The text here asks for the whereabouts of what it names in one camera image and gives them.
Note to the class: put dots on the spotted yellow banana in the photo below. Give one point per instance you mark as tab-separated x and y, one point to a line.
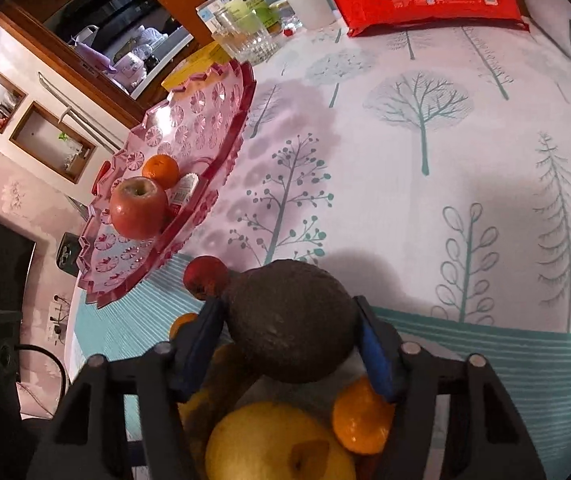
215	390

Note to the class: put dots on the white squeeze bottle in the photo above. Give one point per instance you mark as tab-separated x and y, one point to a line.
308	0

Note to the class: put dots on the yellow box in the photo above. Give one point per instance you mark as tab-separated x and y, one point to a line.
200	57

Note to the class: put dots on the small red fruit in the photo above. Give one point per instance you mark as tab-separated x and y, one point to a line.
204	277

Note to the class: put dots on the tree print tablecloth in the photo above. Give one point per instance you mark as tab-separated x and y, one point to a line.
465	185

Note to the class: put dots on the yellow pear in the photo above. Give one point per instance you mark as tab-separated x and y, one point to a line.
265	445

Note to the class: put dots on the clear bottle green label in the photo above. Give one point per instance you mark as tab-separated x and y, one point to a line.
245	0

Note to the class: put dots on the orange tangerine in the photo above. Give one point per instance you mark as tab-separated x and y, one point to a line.
181	325
161	170
363	422

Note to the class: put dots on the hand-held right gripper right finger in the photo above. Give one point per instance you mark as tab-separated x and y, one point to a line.
378	355

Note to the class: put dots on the clear glass tumbler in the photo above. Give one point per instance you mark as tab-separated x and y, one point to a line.
245	37

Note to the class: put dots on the white pleated paper wrapper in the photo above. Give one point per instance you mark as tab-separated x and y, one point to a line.
184	191

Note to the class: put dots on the dark green avocado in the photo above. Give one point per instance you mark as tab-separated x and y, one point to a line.
290	320

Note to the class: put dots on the pink plastic fruit plate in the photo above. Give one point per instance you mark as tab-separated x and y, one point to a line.
200	110

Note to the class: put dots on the small jar gold lid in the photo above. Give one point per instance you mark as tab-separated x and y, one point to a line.
279	12

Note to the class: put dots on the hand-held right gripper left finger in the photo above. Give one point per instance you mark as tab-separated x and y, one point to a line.
198	355

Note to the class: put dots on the large red apple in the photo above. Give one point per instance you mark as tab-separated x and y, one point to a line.
138	210

